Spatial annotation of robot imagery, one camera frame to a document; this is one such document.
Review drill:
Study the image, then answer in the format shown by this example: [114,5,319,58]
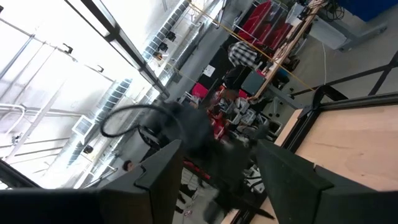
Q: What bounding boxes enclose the yellow cable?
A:
[186,1,315,91]

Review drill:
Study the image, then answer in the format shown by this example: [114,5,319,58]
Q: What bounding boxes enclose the blue panel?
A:
[337,0,398,22]

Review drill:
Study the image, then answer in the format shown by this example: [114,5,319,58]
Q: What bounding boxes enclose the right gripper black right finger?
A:
[256,139,398,224]

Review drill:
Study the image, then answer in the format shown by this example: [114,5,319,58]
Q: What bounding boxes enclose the black aluminium table frame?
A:
[273,85,398,153]

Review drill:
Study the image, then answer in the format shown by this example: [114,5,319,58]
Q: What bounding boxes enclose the grey laptop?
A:
[241,70,267,96]

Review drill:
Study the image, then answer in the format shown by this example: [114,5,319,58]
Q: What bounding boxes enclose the long wooden workbench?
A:
[248,0,327,100]

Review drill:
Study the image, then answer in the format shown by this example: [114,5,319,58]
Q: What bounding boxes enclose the person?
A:
[228,41,259,68]

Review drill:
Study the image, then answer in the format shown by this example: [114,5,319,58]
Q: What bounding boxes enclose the red storage bins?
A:
[238,0,292,50]

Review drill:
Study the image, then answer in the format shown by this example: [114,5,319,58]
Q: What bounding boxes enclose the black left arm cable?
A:
[98,104,175,139]

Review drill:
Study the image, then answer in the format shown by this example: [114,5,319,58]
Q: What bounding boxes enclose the grey desk base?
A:
[309,12,388,52]

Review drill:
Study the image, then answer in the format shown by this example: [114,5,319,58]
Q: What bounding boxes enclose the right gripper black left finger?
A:
[99,139,184,224]

